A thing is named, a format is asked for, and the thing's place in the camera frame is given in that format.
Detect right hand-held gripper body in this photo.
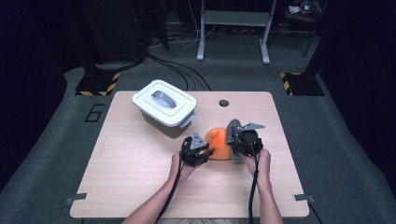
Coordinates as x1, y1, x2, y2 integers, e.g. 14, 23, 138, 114
233, 122, 266, 158

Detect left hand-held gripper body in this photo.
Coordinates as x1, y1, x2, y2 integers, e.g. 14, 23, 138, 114
180, 132, 209, 167

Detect orange plush toy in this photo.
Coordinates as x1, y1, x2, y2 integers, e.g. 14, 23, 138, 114
204, 126, 237, 161

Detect white lid with grey handle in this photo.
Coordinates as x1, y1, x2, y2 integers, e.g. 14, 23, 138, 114
132, 79, 198, 128

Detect person's left hand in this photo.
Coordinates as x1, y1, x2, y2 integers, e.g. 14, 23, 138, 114
168, 152, 202, 185

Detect person's right hand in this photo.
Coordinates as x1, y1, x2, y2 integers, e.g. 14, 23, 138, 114
243, 148, 272, 187

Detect person's light clothing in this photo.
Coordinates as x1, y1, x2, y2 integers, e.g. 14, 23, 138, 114
155, 218, 250, 224

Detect black stand base striped edge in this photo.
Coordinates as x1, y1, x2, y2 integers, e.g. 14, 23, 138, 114
74, 72, 121, 97
279, 72, 325, 97

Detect colourful clutter on dark shelf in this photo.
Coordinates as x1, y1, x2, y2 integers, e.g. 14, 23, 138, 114
288, 0, 323, 17

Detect dark cabinet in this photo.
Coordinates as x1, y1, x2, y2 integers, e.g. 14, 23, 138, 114
81, 0, 148, 63

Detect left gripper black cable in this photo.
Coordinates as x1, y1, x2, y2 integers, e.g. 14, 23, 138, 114
154, 136, 192, 224

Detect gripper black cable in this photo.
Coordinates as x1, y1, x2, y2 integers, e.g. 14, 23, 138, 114
247, 138, 261, 224
154, 136, 192, 224

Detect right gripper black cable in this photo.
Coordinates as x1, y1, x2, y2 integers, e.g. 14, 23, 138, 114
247, 138, 261, 224

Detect black floor cables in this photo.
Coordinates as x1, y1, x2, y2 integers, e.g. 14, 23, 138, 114
145, 52, 213, 92

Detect white floor cable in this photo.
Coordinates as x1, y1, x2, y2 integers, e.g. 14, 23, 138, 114
148, 0, 219, 49

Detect white metal desk frame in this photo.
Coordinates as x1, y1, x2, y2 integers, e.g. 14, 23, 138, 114
196, 0, 278, 65

